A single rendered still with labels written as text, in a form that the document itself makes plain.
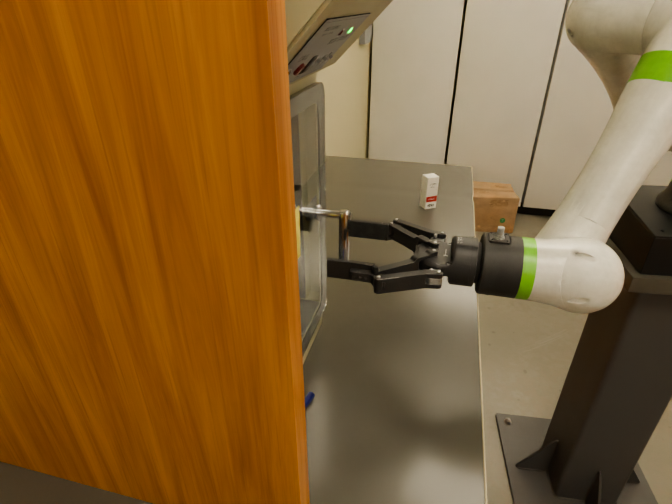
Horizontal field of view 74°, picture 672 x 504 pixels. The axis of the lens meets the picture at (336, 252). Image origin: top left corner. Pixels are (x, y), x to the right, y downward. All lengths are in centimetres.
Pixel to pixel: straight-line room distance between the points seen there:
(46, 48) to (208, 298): 20
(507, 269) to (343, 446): 34
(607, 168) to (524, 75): 271
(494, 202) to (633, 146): 255
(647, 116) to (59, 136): 77
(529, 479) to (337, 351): 120
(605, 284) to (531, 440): 137
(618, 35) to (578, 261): 43
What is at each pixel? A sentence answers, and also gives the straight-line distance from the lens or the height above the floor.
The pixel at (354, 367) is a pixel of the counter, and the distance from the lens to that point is 79.
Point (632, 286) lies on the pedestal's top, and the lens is 123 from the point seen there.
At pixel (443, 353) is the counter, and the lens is 84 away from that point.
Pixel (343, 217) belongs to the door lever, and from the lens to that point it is 68.
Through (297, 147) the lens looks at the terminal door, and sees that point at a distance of 58.
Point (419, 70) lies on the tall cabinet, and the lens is 349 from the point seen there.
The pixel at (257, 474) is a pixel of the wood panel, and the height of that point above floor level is 105.
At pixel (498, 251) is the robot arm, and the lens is 66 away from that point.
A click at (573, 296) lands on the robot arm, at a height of 114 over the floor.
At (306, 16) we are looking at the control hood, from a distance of 36.
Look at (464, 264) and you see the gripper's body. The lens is 66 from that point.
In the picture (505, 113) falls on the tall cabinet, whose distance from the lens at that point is 354.
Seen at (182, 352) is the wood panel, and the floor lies 121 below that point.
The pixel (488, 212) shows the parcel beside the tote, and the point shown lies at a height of 16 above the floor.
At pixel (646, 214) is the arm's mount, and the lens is 129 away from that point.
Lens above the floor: 149
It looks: 30 degrees down
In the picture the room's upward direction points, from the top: straight up
